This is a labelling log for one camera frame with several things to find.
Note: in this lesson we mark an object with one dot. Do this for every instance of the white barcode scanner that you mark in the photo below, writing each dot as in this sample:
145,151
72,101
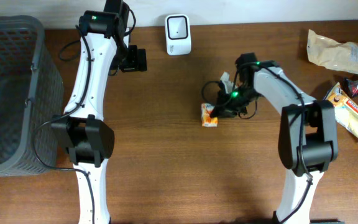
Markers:
178,34

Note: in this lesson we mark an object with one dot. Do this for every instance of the dark grey plastic basket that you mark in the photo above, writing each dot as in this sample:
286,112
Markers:
31,92

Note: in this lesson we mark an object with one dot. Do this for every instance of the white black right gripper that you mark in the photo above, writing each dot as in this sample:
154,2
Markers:
226,109

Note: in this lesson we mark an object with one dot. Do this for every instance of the brown mushroom snack bag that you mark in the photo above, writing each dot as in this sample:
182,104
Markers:
333,55

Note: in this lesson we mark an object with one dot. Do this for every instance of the yellow wet wipes pack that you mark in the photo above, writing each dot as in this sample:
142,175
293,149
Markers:
346,111

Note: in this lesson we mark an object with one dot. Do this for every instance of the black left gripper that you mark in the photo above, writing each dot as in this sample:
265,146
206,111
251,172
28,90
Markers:
138,60

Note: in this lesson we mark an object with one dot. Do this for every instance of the orange small tissue box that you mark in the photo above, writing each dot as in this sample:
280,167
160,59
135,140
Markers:
206,119

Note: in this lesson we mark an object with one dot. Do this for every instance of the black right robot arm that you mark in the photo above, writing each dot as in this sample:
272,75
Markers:
307,141

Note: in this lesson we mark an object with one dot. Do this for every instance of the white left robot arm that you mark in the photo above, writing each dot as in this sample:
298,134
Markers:
81,130

